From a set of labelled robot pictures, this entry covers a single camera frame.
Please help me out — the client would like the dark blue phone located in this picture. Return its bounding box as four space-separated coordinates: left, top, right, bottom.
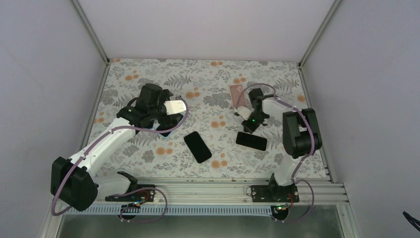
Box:
235 132 267 151

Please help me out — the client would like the pink phone case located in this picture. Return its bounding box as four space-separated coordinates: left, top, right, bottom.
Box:
229 85 247 109

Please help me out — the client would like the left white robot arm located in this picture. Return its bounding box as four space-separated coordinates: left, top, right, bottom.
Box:
51 83 189 216

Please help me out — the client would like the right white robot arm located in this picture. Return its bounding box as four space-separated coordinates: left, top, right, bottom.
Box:
235 88 322 203

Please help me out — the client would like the phone in light blue case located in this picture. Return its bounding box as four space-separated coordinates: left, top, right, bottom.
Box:
154 113 184 138

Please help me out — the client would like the black phone centre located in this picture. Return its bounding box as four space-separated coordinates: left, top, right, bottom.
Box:
184 131 212 164

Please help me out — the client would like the floral patterned table mat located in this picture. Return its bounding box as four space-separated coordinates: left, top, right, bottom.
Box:
90 59 307 179

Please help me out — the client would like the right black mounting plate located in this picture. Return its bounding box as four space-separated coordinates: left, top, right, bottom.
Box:
245 184 300 203

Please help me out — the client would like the black mounting plate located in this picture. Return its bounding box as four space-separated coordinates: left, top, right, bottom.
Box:
105 184 156 204
245 184 300 203

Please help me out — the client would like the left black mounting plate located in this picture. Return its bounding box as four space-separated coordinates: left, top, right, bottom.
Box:
105 184 156 204

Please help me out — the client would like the black object at corner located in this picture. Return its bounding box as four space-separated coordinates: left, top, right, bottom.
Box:
402 211 420 232

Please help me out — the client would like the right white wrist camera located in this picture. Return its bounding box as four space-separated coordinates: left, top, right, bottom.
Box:
234 106 252 120

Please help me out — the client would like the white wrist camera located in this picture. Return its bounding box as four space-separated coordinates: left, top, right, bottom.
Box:
163 100 187 115
234 106 252 120

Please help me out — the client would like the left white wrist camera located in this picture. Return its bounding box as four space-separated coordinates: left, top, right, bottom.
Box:
163 100 187 115

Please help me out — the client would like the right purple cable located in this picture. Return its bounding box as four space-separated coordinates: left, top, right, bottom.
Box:
234 82 316 224

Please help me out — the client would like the aluminium rail base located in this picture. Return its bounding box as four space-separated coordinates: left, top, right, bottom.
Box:
67 178 349 217

